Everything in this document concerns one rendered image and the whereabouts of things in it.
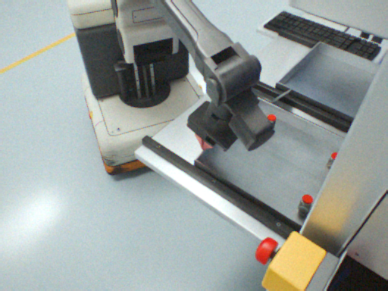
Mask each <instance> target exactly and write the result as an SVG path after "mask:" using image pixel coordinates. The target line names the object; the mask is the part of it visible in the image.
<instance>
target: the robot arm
mask: <svg viewBox="0 0 388 291"><path fill-rule="evenodd" d="M149 1H150V2H151V3H152V4H153V6H154V7H155V9H156V10H157V11H158V13H159V14H160V15H161V16H162V17H163V19H164V20H165V21H166V22H167V24H168V25H169V27H170V28H171V29H172V30H173V31H174V33H175V34H177V36H178V39H180V40H181V42H182V43H183V44H184V45H185V47H186V48H187V49H188V51H189V53H190V54H191V56H192V58H193V61H194V63H195V66H196V68H197V69H198V70H199V73H200V74H201V75H202V76H203V77H204V82H205V83H206V88H205V93H207V94H208V96H209V98H210V99H211V101H204V103H203V104H201V105H200V106H199V107H198V108H197V109H196V110H194V111H193V113H191V114H190V115H189V116H188V120H187V121H188V123H187V126H188V128H189V129H190V130H192V131H193V132H194V133H195V134H194V136H195V137H196V138H197V140H198V141H199V145H200V146H201V149H202V150H203V151H204V150H205V149H211V148H213V147H214V146H215V145H216V144H218V145H219V146H220V147H222V148H223V149H224V152H226V151H227V150H228V149H229V148H230V147H231V146H232V144H234V143H235V141H236V140H237V139H239V140H240V141H241V142H242V144H243V145H244V146H245V147H246V148H247V151H248V152H251V151H253V150H255V149H257V148H258V147H259V146H262V145H263V144H264V143H265V142H267V141H268V140H269V139H270V138H271V137H272V136H273V135H274V132H275V130H273V125H272V123H271V122H270V121H269V120H268V117H267V116H266V115H265V114H264V112H263V111H262V110H261V109H260V107H259V106H258V104H259V102H260V100H259V99H258V98H257V96H256V95H255V94H254V93H253V92H252V87H253V86H255V85H256V83H258V82H259V80H260V78H261V76H260V75H261V62H260V61H259V59H257V57H256V56H255V55H253V54H251V55H250V54H249V53H248V52H247V51H246V50H245V49H244V48H243V46H242V45H241V44H240V43H239V41H238V42H236V43H234V41H233V40H232V39H230V37H229V36H228V35H227V34H226V33H224V32H222V31H221V30H219V29H218V28H217V27H216V26H215V25H214V24H212V23H211V22H210V21H209V20H208V18H207V17H206V16H205V15H204V14H203V13H202V12H201V11H200V10H199V8H198V7H197V6H196V5H195V4H194V3H193V1H192V0H149Z"/></svg>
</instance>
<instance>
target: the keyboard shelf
mask: <svg viewBox="0 0 388 291"><path fill-rule="evenodd" d="M283 11H284V10H280V11H279V12H277V13H276V14H275V15H274V16H273V17H270V18H269V19H268V20H266V21H265V22H264V23H262V24H261V25H260V26H258V27H257V28H256V31H255V32H256V33H259V34H261V35H264V36H267V37H269V38H271V39H275V38H276V37H277V36H278V33H276V32H274V31H270V30H268V29H265V28H264V25H265V24H266V23H267V22H268V21H270V20H271V19H272V18H274V17H276V16H277V15H278V14H279V13H280V12H283ZM286 12H287V13H289V12H288V11H286ZM292 14H293V13H292ZM296 16H297V14H296ZM298 16H299V15H298ZM300 17H301V18H302V17H303V18H305V19H309V20H313V21H314V22H315V23H320V25H321V24H323V25H325V26H328V27H330V28H333V29H338V30H340V32H342V31H343V32H344V33H346V32H347V30H349V29H350V27H347V26H346V25H343V24H339V23H336V22H333V21H331V20H328V19H323V18H322V17H319V16H317V15H314V14H309V13H305V14H303V15H302V16H300ZM348 34H350V33H348ZM366 40H367V41H370V40H368V39H366ZM371 42H372V41H371ZM374 43H375V42H373V44H374ZM376 44H378V43H376ZM378 45H379V46H380V47H381V50H380V51H379V52H378V53H377V54H376V56H375V57H374V59H372V60H371V61H373V62H375V63H377V64H380V63H381V61H382V60H383V58H384V55H385V53H386V50H387V49H388V47H387V46H385V45H381V44H378Z"/></svg>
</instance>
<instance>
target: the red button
mask: <svg viewBox="0 0 388 291"><path fill-rule="evenodd" d="M278 245H279V243H278V242H277V241H276V240H275V239H272V238H270V237H267V238H266V239H263V240H262V241H261V244H259V246H258V248H257V249H256V250H255V258H256V260H257V261H259V262H260V263H261V264H263V265H266V264H267V263H268V262H269V260H270V259H271V258H273V257H274V254H275V253H276V252H275V251H276V248H277V247H278Z"/></svg>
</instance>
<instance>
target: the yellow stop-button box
mask: <svg viewBox="0 0 388 291"><path fill-rule="evenodd" d="M338 264H339V258H337V257H336V256H334V255H332V254H331V253H329V252H328V253H327V254H326V252H325V250H324V249H322V248H321V247H319V246H317V245H316V244H315V243H314V242H311V241H310V240H309V239H307V238H306V237H303V236H302V235H301V234H300V233H297V232H296V231H293V232H291V234H290V235H289V237H288V238H287V239H286V242H285V243H284V244H283V245H282V247H281V248H279V249H278V250H277V251H276V253H275V254H274V257H273V258H272V259H271V262H270V263H269V265H268V269H267V271H266V273H265V276H264V278H263V280H262V283H261V284H262V286H263V287H264V288H265V289H267V290H268V291H323V290H324V287H325V286H326V285H327V282H328V280H329V279H330V276H331V275H332V274H333V271H334V270H335V268H336V266H337V265H338Z"/></svg>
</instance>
